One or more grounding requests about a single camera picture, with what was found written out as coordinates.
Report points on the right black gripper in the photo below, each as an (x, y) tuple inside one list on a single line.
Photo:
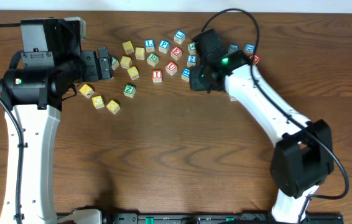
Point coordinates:
[(196, 82)]

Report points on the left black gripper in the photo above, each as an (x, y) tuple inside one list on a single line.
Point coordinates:
[(104, 65)]

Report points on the blue number 2 block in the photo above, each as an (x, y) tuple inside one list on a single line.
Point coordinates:
[(191, 60)]

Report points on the red letter I block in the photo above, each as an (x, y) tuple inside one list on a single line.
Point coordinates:
[(157, 76)]

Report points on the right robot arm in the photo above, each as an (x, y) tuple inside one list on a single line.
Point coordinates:
[(301, 160)]

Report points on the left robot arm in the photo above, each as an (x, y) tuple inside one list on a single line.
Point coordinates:
[(33, 89)]

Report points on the green block near left gripper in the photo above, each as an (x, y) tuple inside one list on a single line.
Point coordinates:
[(114, 63)]

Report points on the blue letter H block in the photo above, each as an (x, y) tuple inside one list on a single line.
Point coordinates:
[(185, 74)]

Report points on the yellow block middle left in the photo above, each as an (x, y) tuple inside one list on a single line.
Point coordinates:
[(126, 62)]

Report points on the yellow letter K block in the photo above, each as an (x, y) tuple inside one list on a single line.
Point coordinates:
[(87, 91)]

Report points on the green number 4 block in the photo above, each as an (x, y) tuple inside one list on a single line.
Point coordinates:
[(191, 48)]

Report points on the red letter U block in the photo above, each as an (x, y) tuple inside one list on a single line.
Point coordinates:
[(171, 68)]

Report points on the yellow block lower middle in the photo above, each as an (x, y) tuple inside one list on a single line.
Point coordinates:
[(133, 73)]

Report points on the yellow block top left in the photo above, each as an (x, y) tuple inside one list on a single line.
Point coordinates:
[(128, 47)]

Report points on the yellow letter C block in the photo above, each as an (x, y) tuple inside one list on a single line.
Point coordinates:
[(98, 102)]

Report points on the red letter E block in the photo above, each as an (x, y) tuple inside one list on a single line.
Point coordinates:
[(176, 53)]

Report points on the green letter Z block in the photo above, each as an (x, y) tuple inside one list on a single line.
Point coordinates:
[(129, 90)]

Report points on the blue letter S block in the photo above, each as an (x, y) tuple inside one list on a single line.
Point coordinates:
[(233, 47)]

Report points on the yellow letter S block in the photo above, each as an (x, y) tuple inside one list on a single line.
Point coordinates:
[(140, 53)]

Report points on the yellow letter O block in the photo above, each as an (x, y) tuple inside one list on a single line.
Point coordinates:
[(113, 107)]

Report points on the blue block top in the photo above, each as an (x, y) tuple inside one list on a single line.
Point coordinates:
[(179, 37)]

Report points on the blue letter P block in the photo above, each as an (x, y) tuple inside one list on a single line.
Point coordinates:
[(164, 46)]

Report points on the green letter R block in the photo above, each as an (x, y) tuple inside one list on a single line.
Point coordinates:
[(152, 59)]

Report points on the blue letter L block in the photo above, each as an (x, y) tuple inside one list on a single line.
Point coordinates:
[(149, 45)]

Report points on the red letter M block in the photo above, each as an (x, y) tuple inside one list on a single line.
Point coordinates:
[(255, 59)]

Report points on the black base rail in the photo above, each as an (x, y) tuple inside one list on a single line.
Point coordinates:
[(225, 218)]

